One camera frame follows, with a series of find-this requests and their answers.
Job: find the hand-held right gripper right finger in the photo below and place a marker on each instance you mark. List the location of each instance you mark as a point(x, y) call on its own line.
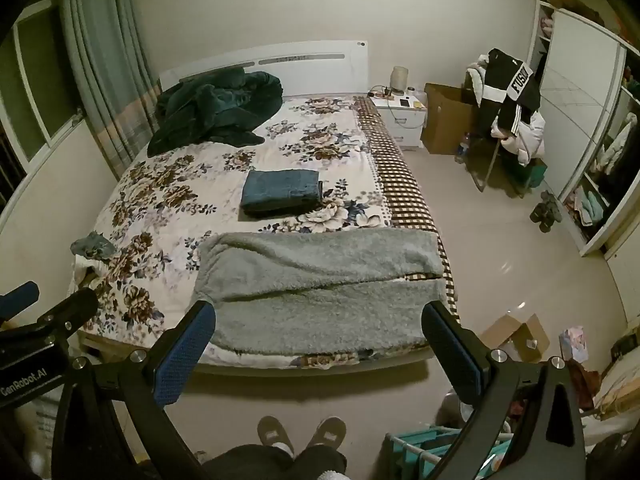
point(452, 355)

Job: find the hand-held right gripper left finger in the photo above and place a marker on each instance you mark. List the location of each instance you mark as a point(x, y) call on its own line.
point(185, 355)

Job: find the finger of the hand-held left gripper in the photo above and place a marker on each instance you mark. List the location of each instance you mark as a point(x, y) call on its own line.
point(70, 307)
point(20, 294)

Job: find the grey fluffy blanket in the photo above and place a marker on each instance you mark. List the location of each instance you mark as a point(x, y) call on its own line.
point(320, 280)

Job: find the flattened cardboard box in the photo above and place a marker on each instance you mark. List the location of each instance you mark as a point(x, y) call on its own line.
point(505, 332)

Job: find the small grey blue cloth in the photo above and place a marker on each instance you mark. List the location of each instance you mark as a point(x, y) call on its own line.
point(92, 246)

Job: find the teal plastic rack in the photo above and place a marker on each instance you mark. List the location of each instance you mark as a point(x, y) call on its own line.
point(415, 447)

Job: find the person's grey slipper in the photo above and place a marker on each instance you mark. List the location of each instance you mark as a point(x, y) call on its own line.
point(326, 432)
point(274, 432)

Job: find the pink printed bag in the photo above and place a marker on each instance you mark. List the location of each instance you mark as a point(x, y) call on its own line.
point(574, 342)

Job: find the brown cloth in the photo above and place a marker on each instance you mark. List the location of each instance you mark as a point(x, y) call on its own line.
point(582, 385)

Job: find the person's dark trousers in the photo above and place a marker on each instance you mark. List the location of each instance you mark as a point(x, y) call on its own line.
point(270, 465)

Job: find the brown checkered mattress cover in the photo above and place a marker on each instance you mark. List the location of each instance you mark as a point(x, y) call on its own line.
point(400, 185)

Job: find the white wardrobe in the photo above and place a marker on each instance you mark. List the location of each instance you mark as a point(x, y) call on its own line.
point(600, 246)

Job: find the folded teal cloth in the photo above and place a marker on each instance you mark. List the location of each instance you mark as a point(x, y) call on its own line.
point(280, 190)

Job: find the green storage box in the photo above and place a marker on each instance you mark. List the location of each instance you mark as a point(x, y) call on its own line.
point(532, 175)

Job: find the teal folded clothes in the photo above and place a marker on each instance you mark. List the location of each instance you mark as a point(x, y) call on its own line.
point(591, 209)

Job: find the plastic bottle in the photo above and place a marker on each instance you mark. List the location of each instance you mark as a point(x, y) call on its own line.
point(463, 147)

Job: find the brown cardboard box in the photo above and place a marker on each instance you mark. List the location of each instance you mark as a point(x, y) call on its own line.
point(445, 125)

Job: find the white nightstand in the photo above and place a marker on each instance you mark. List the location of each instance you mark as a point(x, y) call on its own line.
point(407, 127)

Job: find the white framed window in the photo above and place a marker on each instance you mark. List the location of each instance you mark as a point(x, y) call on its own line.
point(35, 60)

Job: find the dark green blanket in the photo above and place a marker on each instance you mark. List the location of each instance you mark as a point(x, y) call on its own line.
point(210, 110)

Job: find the striped grey curtain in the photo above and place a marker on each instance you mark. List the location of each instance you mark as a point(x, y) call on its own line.
point(100, 60)

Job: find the beige table lamp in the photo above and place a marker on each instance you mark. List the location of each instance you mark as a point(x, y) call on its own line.
point(400, 80)

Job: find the black and white jacket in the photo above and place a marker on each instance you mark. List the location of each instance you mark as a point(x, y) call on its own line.
point(500, 75)

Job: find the white sliding wardrobe door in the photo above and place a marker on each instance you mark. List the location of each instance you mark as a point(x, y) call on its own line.
point(580, 90)

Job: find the pink folded clothes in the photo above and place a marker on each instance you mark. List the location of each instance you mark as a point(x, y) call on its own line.
point(546, 26)

